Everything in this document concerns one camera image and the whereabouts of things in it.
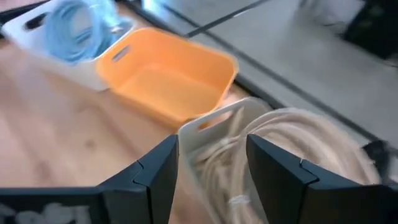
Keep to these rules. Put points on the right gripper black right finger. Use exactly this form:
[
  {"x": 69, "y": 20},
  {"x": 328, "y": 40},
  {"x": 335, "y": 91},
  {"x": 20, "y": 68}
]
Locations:
[{"x": 295, "y": 199}]

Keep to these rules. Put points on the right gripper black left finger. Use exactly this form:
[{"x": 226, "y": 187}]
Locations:
[{"x": 124, "y": 199}]

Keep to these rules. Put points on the light grey plastic bin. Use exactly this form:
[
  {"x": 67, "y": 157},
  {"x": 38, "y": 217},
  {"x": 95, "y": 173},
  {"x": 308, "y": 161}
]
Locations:
[{"x": 189, "y": 137}]

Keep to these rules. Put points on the orange plastic bin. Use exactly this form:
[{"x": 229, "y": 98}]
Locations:
[{"x": 174, "y": 90}]

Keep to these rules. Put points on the white plastic bin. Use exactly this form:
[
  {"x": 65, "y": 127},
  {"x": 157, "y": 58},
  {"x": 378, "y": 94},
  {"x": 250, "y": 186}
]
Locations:
[{"x": 77, "y": 74}]

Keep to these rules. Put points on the black box on floor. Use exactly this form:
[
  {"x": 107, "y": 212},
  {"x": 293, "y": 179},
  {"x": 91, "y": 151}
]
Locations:
[{"x": 376, "y": 28}]

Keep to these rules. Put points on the black frame clamp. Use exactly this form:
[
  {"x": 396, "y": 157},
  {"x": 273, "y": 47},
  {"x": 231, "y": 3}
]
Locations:
[{"x": 377, "y": 155}]

